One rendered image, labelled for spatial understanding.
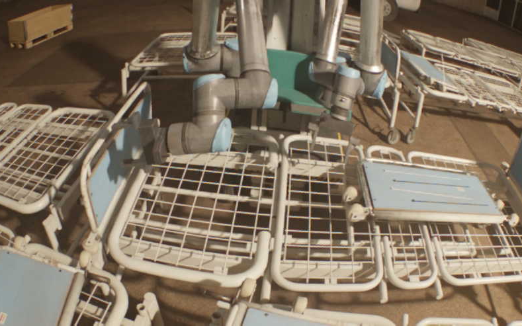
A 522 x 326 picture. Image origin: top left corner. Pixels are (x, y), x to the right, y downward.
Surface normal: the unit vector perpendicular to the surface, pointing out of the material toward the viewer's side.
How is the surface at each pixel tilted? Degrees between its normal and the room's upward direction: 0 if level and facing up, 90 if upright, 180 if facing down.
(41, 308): 5
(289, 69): 90
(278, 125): 90
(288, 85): 90
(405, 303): 0
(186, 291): 0
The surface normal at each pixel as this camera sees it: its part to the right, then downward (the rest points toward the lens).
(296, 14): -0.12, 0.56
